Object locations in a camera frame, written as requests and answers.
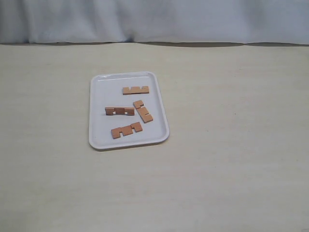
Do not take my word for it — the white backdrop curtain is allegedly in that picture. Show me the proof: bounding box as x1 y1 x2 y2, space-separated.
0 0 309 44

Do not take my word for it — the white plastic tray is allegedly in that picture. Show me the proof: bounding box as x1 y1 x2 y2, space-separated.
89 72 169 150

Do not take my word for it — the thin wooden puzzle bar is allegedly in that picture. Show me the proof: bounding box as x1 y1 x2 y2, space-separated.
105 107 135 116

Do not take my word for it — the wide wooden puzzle bar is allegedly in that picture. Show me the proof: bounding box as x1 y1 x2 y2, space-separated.
133 100 153 123

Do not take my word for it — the horizontal wooden bar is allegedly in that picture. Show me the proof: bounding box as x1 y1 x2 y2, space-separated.
111 122 143 139
123 86 150 95

